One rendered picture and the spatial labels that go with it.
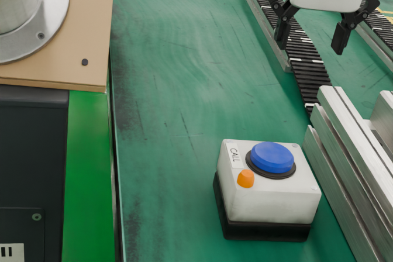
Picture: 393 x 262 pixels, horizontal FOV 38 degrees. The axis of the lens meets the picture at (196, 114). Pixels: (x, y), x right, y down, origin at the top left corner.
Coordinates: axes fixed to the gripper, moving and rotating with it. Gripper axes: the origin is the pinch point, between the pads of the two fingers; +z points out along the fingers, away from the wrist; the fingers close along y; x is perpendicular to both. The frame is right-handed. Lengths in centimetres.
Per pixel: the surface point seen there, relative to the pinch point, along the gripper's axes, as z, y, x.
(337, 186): 3.1, 5.2, 29.3
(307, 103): 4.7, 2.0, 9.8
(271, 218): 3.1, 13.4, 34.5
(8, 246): 30, 40, 12
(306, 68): 3.1, 0.6, 2.6
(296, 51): 2.7, 0.7, -2.1
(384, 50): 4.8, -17.6, -10.4
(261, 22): 5.0, 2.0, -18.3
